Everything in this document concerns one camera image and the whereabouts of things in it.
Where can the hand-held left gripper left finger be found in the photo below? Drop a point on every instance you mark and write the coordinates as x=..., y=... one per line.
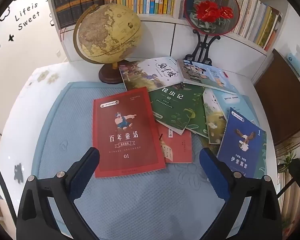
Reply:
x=87, y=170

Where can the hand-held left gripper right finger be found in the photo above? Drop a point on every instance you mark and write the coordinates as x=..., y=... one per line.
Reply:
x=211, y=172

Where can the navy blue eagle book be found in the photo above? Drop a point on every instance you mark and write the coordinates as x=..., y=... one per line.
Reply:
x=242, y=155

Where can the orange-red emperor book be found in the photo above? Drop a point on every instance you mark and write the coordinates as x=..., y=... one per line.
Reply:
x=180, y=147

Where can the red fairy tale book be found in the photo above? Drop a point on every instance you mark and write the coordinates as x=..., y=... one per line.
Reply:
x=125, y=140

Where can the green leaf-patterned book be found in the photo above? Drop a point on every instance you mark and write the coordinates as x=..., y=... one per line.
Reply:
x=198, y=125

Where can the pale blue goose book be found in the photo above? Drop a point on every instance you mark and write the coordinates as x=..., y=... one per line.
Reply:
x=213, y=115

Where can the dark green insect book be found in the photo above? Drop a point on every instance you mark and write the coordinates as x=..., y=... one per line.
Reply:
x=175, y=107

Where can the light blue poetry book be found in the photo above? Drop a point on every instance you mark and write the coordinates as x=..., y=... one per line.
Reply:
x=205, y=76

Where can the white rabbit meadow book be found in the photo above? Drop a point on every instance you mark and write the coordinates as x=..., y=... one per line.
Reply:
x=150, y=72

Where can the row of dark hardcover books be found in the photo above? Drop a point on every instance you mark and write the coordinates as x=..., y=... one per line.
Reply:
x=72, y=2

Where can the green potted plant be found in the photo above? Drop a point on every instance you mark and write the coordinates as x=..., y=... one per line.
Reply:
x=287, y=160

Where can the light blue quilted mat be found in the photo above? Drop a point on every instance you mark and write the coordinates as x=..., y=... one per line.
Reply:
x=140, y=200

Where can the brown wooden cabinet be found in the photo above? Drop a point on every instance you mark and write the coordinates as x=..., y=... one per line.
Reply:
x=277, y=100

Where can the light blue tissue pack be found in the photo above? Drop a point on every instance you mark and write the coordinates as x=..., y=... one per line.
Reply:
x=296, y=63

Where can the black carved fan stand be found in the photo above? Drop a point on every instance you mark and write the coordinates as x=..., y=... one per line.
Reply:
x=202, y=47

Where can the antique yellow desk globe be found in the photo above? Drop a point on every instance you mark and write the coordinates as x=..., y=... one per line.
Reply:
x=110, y=27

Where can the round embroidered peony fan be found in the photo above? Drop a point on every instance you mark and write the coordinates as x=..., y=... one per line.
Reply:
x=212, y=12

